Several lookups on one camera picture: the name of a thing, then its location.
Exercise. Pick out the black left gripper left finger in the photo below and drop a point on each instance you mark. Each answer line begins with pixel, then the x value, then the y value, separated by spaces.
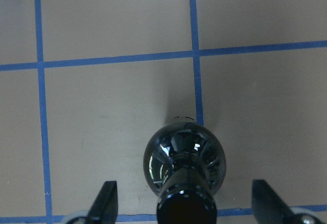
pixel 105 206

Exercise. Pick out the dark glass wine bottle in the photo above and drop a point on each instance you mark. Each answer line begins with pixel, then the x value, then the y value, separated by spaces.
pixel 184 165

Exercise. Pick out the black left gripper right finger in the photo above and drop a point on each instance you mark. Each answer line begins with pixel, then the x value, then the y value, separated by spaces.
pixel 268 207

